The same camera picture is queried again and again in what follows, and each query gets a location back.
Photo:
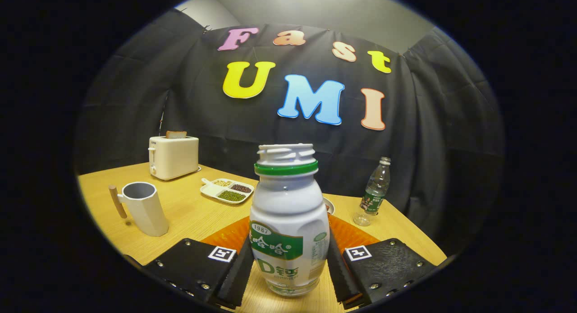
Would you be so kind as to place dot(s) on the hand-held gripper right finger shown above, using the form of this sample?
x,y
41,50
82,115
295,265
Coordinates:
x,y
338,277

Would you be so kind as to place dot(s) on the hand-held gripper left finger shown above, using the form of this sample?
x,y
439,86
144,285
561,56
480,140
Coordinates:
x,y
241,277

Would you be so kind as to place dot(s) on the white juice bottle green label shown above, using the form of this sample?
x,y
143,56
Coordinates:
x,y
288,204

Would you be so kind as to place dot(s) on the clear plastic water bottle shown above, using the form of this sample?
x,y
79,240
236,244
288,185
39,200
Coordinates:
x,y
373,195

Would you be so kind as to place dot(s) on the white oval plate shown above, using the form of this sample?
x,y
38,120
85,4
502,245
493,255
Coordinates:
x,y
331,207

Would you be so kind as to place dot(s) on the wooden table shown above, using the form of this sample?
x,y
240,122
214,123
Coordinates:
x,y
189,218

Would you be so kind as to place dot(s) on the white divided tray with beans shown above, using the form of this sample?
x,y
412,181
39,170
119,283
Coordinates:
x,y
227,192

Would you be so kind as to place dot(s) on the cream toaster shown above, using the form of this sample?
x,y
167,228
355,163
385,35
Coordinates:
x,y
173,157

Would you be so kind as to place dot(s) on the bread slice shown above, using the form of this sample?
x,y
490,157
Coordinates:
x,y
176,134

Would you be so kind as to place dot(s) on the black backdrop cloth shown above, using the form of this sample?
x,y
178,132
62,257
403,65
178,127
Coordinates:
x,y
428,137

